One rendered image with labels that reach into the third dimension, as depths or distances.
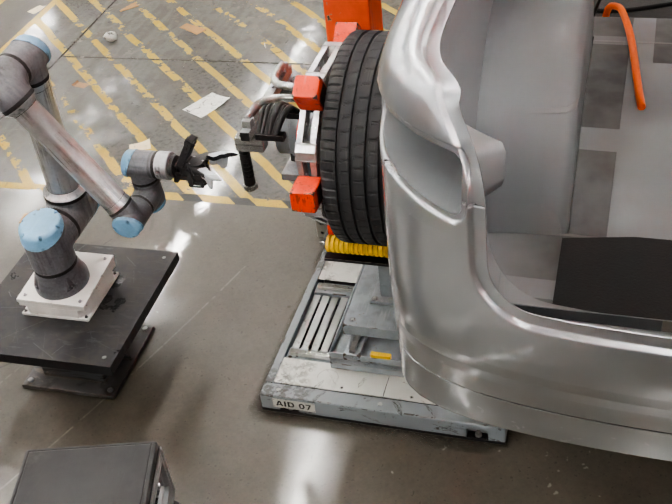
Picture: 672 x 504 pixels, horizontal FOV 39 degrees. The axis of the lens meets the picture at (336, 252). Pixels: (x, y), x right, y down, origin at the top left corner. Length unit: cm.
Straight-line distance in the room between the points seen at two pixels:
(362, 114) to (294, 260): 134
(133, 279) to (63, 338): 34
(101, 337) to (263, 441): 65
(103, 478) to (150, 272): 95
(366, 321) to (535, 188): 103
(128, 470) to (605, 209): 149
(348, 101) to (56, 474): 134
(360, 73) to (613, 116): 71
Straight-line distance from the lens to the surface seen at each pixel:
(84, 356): 327
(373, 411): 318
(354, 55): 279
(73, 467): 289
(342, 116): 269
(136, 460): 284
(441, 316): 191
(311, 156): 276
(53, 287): 338
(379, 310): 330
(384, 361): 321
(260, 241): 404
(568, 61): 247
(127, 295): 345
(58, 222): 328
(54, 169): 328
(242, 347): 357
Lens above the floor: 244
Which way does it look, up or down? 39 degrees down
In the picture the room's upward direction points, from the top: 7 degrees counter-clockwise
